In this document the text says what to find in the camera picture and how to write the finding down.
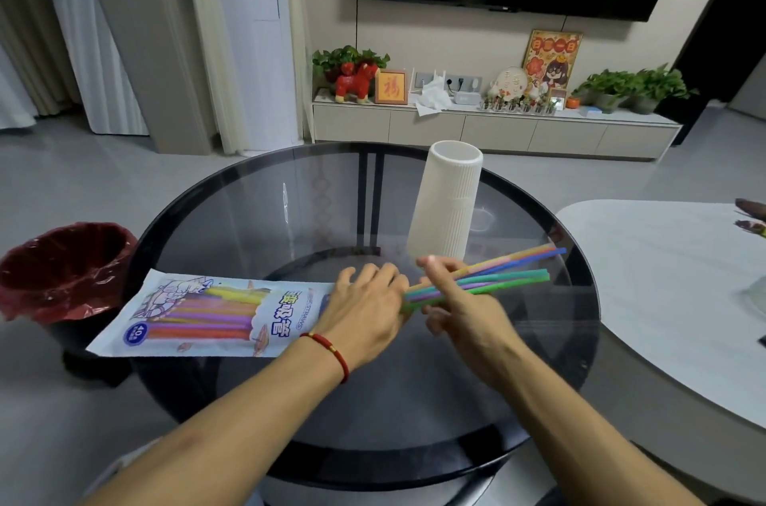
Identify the small orange pot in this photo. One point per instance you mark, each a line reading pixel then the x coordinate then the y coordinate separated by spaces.
pixel 573 103

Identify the teal drinking straw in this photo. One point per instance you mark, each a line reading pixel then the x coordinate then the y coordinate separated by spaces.
pixel 514 276

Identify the beige curtain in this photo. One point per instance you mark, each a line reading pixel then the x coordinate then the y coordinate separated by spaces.
pixel 27 15

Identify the white sheer curtain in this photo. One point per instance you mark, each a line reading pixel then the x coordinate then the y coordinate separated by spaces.
pixel 90 33

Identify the light blue box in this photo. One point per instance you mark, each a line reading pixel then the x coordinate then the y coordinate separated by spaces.
pixel 590 111

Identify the small green potted plant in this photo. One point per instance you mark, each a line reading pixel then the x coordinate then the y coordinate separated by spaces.
pixel 605 86

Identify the plastic packet of colourful straws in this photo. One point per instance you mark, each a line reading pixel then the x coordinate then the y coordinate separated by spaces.
pixel 203 314

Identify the white plastic bag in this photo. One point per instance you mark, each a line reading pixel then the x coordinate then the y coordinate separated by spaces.
pixel 432 97

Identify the person's left forearm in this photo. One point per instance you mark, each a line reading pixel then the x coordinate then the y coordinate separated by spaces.
pixel 239 434

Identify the grey wall socket panel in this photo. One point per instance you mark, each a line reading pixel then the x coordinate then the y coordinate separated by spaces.
pixel 459 82

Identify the person's left fingers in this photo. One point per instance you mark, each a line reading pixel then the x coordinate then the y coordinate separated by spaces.
pixel 374 281

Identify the round black glass table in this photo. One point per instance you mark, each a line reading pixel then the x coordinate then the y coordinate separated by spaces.
pixel 287 212

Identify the person's right thumb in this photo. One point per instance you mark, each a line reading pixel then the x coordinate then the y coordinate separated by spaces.
pixel 435 321

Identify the cream curtain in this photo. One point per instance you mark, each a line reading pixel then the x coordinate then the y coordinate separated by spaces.
pixel 209 38

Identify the orange drinking straw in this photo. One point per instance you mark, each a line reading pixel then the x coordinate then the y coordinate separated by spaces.
pixel 514 258

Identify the purple drinking straw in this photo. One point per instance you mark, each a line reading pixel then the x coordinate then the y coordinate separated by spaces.
pixel 476 287

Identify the person's right forearm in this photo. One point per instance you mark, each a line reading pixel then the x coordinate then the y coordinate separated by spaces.
pixel 574 434

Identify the red horse figurine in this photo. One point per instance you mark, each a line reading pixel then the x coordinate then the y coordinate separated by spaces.
pixel 354 82

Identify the person's right hand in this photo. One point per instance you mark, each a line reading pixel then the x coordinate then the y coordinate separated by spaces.
pixel 479 326

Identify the round decorative plate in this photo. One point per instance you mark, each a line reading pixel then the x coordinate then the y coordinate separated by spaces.
pixel 511 82

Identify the white oval table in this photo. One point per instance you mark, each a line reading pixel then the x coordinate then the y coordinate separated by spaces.
pixel 670 296

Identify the small white device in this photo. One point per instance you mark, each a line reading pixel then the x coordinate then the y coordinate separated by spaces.
pixel 467 97

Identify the cartoon poster with gold border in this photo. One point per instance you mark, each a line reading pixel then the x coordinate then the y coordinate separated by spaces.
pixel 553 59

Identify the person's left hand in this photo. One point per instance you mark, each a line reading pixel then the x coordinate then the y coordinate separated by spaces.
pixel 365 314

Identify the red bin bag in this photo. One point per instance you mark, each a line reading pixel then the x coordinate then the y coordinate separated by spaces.
pixel 66 272

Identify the green drinking straw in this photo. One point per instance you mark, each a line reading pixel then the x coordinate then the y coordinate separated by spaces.
pixel 508 285

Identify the white standing air conditioner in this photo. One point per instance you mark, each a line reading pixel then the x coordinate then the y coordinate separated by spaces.
pixel 251 33

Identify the dark object on white table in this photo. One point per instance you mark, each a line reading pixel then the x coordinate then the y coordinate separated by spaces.
pixel 753 215

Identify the white low media cabinet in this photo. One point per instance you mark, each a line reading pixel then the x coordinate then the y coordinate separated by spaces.
pixel 490 131

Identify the white ribbed vase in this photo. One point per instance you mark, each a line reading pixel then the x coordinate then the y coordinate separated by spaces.
pixel 446 200

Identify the black waste bin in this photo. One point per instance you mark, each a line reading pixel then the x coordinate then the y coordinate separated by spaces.
pixel 90 350

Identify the blue drinking straw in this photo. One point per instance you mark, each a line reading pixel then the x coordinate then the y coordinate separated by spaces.
pixel 532 260

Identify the gold framed picture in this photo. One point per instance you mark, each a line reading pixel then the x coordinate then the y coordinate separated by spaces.
pixel 391 86

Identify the large green potted plant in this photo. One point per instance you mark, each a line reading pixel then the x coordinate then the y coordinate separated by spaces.
pixel 655 85

